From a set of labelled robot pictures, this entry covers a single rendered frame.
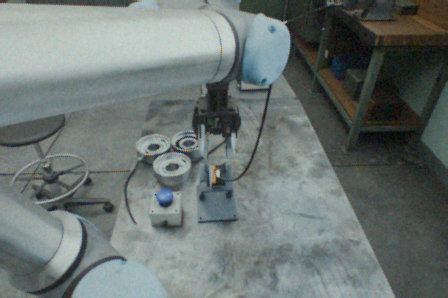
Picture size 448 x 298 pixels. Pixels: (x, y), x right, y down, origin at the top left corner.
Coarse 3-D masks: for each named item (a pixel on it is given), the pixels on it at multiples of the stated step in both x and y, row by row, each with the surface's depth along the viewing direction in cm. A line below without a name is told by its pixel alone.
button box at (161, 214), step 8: (176, 192) 80; (152, 200) 78; (176, 200) 78; (152, 208) 76; (160, 208) 76; (168, 208) 76; (176, 208) 76; (152, 216) 75; (160, 216) 75; (168, 216) 76; (176, 216) 76; (152, 224) 77; (160, 224) 77; (168, 224) 77; (176, 224) 77
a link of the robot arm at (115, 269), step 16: (112, 256) 47; (96, 272) 42; (112, 272) 42; (128, 272) 42; (144, 272) 43; (80, 288) 40; (96, 288) 40; (112, 288) 41; (128, 288) 41; (144, 288) 41; (160, 288) 42
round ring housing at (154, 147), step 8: (152, 136) 102; (160, 136) 101; (136, 144) 97; (152, 144) 100; (160, 144) 99; (168, 144) 99; (152, 152) 96; (160, 152) 94; (168, 152) 97; (144, 160) 96; (152, 160) 95
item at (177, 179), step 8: (160, 160) 93; (184, 160) 93; (168, 168) 93; (176, 168) 93; (160, 176) 87; (168, 176) 86; (176, 176) 86; (184, 176) 88; (168, 184) 89; (176, 184) 89
